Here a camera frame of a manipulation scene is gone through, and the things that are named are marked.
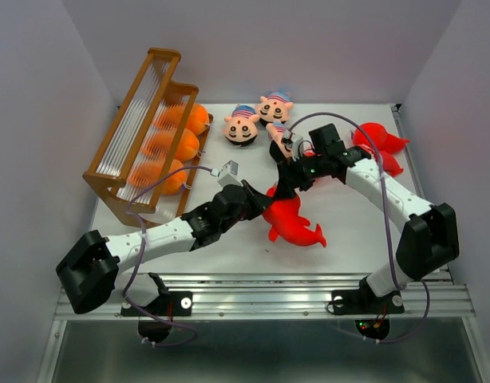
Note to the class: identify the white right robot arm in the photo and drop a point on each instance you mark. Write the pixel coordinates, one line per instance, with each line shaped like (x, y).
(429, 235)

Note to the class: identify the cartoon boy doll upper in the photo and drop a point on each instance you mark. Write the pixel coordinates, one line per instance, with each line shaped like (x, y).
(275, 106)

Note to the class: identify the wooden toy shelf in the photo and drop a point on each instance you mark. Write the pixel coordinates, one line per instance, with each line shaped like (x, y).
(128, 182)

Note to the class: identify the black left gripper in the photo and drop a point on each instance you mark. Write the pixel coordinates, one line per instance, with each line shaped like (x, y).
(258, 200)

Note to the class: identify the cartoon boy doll lower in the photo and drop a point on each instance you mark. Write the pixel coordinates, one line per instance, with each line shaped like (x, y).
(275, 131)

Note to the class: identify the red shark plush back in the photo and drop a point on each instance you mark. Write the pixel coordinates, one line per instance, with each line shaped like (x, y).
(383, 140)

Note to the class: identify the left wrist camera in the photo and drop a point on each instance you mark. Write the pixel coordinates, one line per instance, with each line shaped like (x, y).
(227, 175)

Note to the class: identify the aluminium frame rail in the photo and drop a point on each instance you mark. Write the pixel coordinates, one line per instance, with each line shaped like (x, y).
(304, 296)

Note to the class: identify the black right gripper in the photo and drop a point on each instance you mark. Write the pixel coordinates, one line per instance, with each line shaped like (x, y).
(288, 178)

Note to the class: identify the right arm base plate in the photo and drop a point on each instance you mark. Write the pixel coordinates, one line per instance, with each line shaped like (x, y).
(354, 303)

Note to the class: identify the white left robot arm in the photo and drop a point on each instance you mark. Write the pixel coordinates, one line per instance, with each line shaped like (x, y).
(89, 271)

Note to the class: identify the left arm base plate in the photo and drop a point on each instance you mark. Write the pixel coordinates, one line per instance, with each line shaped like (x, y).
(176, 303)

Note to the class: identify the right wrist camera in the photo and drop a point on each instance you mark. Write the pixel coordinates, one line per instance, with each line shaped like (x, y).
(292, 145)

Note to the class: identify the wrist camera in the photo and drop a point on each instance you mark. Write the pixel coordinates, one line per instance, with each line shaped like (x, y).
(227, 175)
(292, 145)

